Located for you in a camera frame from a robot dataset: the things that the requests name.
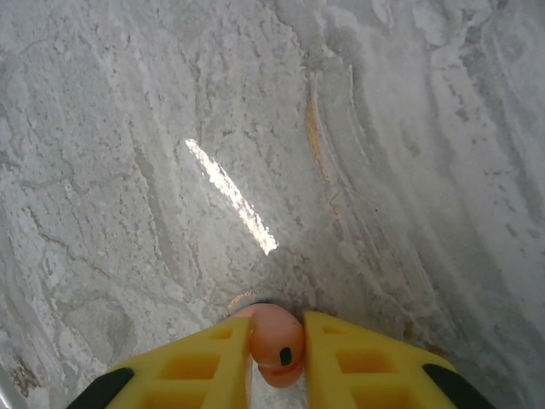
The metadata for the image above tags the orange wireless earbud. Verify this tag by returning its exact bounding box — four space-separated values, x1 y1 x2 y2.
229 301 307 389

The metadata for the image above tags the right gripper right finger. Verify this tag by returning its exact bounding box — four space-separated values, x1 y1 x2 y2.
302 310 500 409

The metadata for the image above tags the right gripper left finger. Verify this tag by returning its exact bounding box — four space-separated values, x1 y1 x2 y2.
66 317 253 409

